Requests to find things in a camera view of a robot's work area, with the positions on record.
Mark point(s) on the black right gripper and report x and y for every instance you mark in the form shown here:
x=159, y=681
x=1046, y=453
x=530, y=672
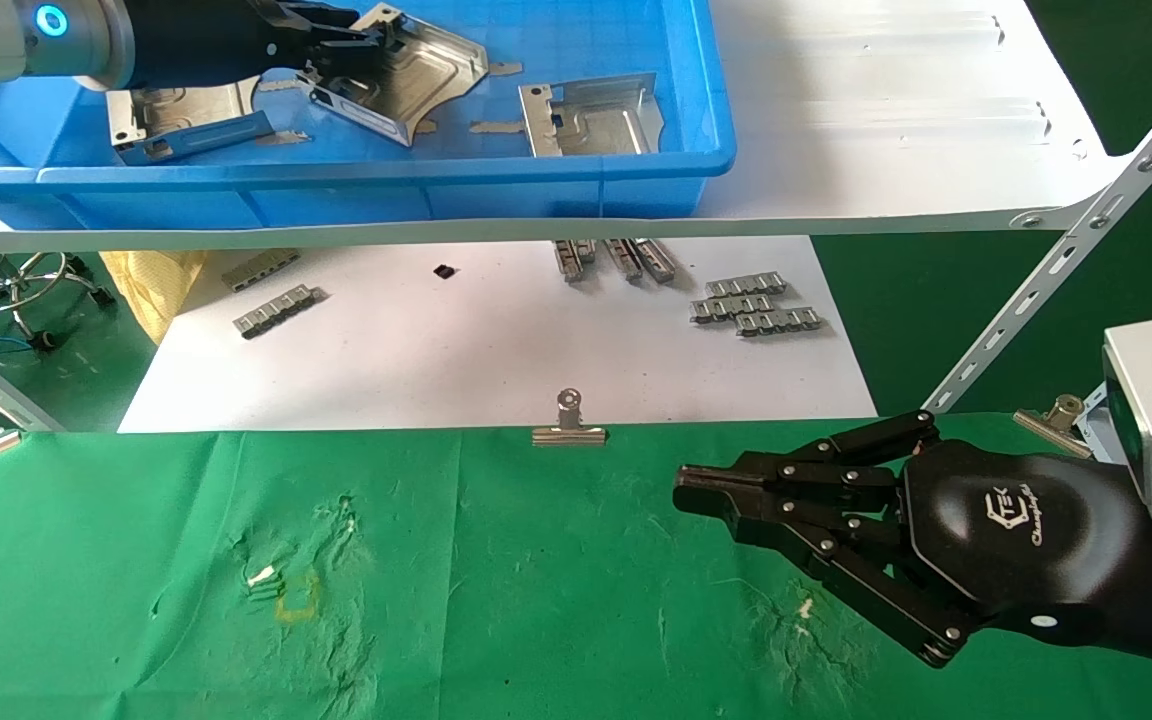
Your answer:
x=1026, y=550

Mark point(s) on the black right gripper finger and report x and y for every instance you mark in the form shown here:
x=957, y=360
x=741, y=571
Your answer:
x=736, y=485

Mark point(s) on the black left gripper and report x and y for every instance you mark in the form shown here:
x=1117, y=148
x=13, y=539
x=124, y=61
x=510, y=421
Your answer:
x=196, y=40

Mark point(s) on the sheet metal bracket part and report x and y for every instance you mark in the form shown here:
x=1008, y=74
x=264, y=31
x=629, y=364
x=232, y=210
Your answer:
x=416, y=80
x=606, y=125
x=186, y=120

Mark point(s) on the blue plastic tray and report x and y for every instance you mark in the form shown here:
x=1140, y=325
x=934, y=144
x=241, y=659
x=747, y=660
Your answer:
x=386, y=190

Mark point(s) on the white lower board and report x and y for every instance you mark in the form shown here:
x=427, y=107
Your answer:
x=486, y=340

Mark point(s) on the yellow cloth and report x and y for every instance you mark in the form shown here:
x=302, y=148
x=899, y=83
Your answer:
x=151, y=285

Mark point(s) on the green table cloth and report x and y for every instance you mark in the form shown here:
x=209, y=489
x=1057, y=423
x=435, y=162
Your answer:
x=436, y=580

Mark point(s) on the chrome stool base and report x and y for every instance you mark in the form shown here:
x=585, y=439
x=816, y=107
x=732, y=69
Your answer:
x=101, y=295

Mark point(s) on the white shelf board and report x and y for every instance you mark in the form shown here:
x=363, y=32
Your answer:
x=886, y=120

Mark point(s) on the small grey metal rail piece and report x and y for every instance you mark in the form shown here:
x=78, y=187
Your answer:
x=574, y=258
x=656, y=258
x=624, y=258

